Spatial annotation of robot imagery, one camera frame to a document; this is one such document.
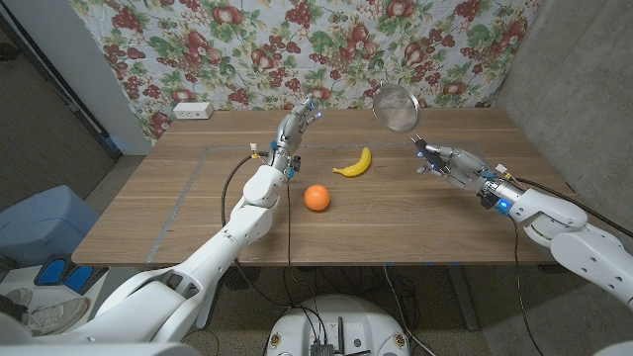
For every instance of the grey table leg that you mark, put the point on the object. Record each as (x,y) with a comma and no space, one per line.
(465,301)

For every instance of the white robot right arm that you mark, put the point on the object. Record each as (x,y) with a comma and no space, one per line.
(583,247)

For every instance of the white sneaker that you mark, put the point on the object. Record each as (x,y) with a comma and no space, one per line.
(57,316)
(19,296)

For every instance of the yellow toy banana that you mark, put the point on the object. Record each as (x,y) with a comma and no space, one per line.
(358,168)

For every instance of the floral fruit print backdrop cloth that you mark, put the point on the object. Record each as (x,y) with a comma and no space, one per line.
(321,49)

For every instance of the grey-blue plastic bin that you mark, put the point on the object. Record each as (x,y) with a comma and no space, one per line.
(44,227)

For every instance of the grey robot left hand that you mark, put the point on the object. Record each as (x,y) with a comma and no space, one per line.
(292,131)

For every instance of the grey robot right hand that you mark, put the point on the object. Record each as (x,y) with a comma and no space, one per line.
(465,165)

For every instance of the orange fruit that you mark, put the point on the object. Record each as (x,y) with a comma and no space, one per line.
(317,198)

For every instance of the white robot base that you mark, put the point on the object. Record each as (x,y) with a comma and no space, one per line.
(346,321)

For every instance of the blue foot pedal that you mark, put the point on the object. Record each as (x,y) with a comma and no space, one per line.
(51,272)
(81,277)

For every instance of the white robot torso edge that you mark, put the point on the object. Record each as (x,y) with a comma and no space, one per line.
(99,349)

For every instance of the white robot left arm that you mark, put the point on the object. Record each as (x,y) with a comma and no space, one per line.
(217,252)

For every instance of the white power strip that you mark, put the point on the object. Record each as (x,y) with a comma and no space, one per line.
(193,110)

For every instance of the black round fan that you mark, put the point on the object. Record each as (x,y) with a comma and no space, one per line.
(244,279)

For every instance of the white table leg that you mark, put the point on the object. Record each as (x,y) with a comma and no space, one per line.
(207,311)

